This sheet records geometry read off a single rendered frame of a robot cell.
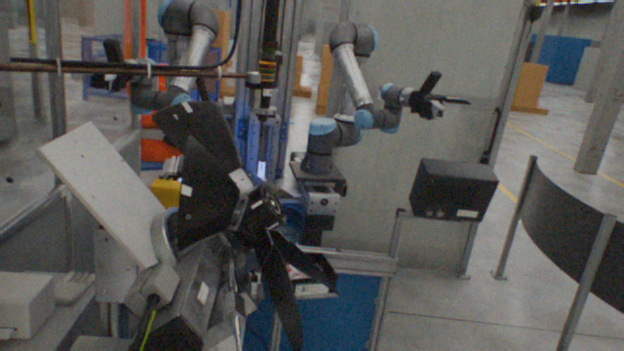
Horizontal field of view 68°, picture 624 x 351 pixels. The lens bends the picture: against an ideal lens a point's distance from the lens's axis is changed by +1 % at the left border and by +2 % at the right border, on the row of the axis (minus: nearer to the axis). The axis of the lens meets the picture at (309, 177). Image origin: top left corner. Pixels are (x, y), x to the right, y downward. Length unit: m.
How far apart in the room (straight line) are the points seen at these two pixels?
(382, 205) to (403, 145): 0.45
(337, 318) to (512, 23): 2.17
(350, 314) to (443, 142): 1.67
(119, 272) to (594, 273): 2.23
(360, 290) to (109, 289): 0.98
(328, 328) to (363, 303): 0.18
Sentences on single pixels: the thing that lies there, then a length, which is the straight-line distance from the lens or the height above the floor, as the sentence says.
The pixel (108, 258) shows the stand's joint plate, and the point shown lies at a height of 1.07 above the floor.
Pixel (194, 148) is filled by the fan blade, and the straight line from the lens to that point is 0.94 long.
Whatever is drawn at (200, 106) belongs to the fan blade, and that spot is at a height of 1.42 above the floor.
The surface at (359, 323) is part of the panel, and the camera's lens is 1.96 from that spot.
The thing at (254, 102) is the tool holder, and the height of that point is 1.46.
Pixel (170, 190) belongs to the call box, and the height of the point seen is 1.06.
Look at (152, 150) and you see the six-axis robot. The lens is 5.13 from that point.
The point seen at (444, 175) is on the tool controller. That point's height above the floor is 1.23.
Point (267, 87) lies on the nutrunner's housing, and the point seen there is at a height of 1.50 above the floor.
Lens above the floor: 1.68
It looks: 19 degrees down
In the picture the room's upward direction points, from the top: 7 degrees clockwise
